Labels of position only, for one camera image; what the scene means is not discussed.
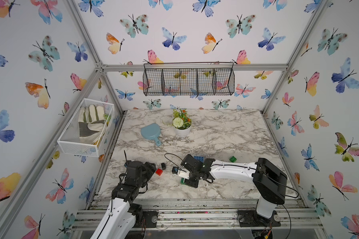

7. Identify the red lego brick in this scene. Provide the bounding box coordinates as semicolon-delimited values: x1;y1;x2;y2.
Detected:
155;168;163;176

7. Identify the cream lego brick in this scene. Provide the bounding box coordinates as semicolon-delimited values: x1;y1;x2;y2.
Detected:
177;170;190;179

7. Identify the green lego base brick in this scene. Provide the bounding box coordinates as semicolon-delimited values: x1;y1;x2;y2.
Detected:
180;178;188;185

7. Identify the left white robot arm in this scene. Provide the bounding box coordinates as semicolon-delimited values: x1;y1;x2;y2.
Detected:
91;160;157;239

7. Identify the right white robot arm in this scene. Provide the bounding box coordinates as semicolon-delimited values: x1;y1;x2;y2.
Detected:
172;154;288;219

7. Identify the light blue lego brick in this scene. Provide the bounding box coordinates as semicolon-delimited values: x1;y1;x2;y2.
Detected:
193;156;204;162

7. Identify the small green lego brick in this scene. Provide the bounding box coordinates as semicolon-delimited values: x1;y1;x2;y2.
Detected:
229;156;237;163

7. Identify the white plant pot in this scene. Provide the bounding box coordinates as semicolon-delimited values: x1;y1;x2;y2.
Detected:
175;126;191;137

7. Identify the artificial green plant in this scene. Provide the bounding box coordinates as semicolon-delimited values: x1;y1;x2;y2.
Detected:
172;109;192;130

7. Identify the grey white work glove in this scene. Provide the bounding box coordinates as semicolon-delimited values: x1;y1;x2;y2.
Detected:
78;105;107;145

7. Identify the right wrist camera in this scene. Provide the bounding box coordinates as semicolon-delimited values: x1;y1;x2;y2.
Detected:
172;167;180;175

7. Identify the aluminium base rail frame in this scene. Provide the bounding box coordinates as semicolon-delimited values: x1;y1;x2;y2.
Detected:
71;197;324;232

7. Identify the white wire basket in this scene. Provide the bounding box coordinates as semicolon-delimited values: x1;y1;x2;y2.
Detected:
57;98;114;157

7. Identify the black wire wall basket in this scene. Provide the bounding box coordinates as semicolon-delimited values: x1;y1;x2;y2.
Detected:
143;62;235;97

